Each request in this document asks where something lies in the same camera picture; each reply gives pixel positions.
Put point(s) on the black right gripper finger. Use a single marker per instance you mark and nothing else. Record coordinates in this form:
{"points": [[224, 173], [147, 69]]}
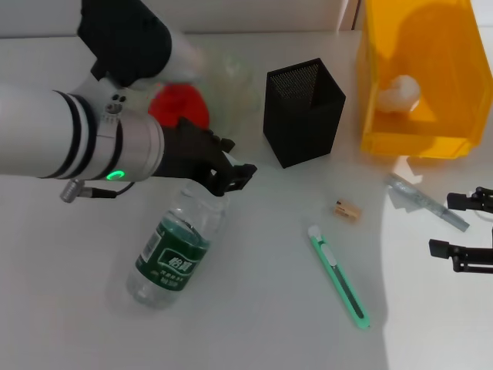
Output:
{"points": [[462, 201], [443, 248]]}

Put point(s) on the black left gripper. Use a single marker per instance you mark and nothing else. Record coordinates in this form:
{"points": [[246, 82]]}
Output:
{"points": [[188, 154]]}

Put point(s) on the grey metal ruler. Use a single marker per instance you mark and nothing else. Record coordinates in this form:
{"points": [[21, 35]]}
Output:
{"points": [[423, 200]]}

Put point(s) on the red-orange orange fruit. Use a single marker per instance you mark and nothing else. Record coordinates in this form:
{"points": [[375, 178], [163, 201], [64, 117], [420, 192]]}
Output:
{"points": [[185, 104]]}

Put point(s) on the small tan eraser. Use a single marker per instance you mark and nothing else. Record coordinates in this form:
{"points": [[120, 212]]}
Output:
{"points": [[346, 209]]}

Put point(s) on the green utility knife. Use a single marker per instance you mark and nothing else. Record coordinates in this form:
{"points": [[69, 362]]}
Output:
{"points": [[339, 277]]}

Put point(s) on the clear water bottle green label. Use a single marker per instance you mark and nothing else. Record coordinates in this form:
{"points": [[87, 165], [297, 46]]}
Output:
{"points": [[169, 266]]}

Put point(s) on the clear plastic ball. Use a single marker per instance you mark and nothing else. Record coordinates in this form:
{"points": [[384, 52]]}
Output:
{"points": [[400, 92]]}

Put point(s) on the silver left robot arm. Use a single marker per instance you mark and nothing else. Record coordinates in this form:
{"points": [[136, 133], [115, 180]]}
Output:
{"points": [[58, 135]]}

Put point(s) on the clear green glass fruit plate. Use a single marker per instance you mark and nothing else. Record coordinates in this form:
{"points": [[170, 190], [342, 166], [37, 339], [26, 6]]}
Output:
{"points": [[235, 96]]}

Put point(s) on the black mesh pen holder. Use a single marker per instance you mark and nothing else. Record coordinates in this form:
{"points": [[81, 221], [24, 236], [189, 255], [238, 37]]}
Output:
{"points": [[304, 131]]}

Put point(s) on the yellow plastic bin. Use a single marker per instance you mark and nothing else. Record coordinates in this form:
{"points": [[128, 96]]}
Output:
{"points": [[443, 127]]}

